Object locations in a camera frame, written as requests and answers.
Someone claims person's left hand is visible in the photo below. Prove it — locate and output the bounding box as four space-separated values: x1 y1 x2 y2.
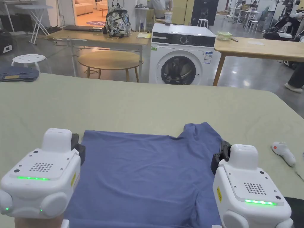
14 215 65 228

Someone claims folded denim garment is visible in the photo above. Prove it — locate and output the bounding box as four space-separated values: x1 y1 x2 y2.
0 66 40 83

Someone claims wooden table with green tray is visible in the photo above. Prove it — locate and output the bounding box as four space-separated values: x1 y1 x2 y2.
212 31 304 87

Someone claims long wooden table with backpack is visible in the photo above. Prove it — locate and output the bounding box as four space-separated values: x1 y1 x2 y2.
46 0 153 77

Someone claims round wooden low table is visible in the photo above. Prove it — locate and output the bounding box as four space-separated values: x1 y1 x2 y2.
78 51 141 83

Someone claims white ironing board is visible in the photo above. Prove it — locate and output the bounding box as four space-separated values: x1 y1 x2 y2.
14 4 54 45

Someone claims thin grey cable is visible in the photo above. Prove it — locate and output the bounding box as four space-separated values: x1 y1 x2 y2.
294 166 304 181

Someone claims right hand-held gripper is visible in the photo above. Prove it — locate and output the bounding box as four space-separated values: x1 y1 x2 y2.
211 141 294 228

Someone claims bed with pale green sheet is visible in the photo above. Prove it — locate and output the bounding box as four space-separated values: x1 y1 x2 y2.
0 73 304 228

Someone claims white washing machine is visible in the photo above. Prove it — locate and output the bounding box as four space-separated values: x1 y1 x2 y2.
148 11 217 86

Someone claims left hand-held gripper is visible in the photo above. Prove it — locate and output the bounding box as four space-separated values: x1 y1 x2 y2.
0 128 86 219

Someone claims white hand controller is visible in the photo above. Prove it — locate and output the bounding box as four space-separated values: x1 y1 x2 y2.
271 141 297 167

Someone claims blue shirt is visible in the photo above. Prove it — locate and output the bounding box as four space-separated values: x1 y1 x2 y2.
62 122 229 228

